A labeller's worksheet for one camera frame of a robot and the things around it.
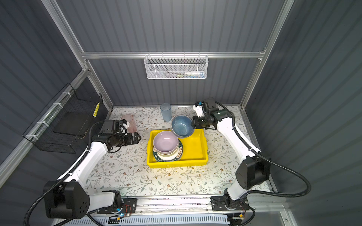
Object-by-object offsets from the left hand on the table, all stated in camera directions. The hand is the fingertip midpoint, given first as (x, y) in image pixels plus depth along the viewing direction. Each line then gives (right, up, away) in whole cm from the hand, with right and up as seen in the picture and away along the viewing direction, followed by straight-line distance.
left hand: (133, 138), depth 84 cm
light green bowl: (+21, -11, +1) cm, 23 cm away
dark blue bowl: (+29, +7, -1) cm, 30 cm away
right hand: (+36, +9, -3) cm, 37 cm away
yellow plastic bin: (+38, -11, +9) cm, 41 cm away
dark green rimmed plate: (+29, -9, +5) cm, 30 cm away
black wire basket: (-32, +12, -10) cm, 36 cm away
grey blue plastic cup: (+18, +18, +19) cm, 32 cm away
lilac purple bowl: (+19, -3, +5) cm, 20 cm away
